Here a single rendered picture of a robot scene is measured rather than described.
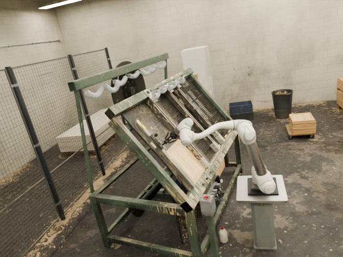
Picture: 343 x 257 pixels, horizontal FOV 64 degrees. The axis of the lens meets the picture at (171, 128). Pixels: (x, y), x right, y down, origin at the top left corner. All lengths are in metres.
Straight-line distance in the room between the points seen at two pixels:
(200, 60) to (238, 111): 1.72
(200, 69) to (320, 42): 3.26
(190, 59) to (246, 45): 1.92
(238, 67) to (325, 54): 2.24
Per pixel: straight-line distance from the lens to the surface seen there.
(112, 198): 3.39
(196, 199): 2.92
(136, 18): 8.67
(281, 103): 7.29
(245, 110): 7.39
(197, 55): 6.82
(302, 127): 6.08
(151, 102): 3.29
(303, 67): 8.34
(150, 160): 2.74
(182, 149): 3.23
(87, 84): 3.09
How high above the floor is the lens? 2.48
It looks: 19 degrees down
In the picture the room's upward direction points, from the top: 11 degrees counter-clockwise
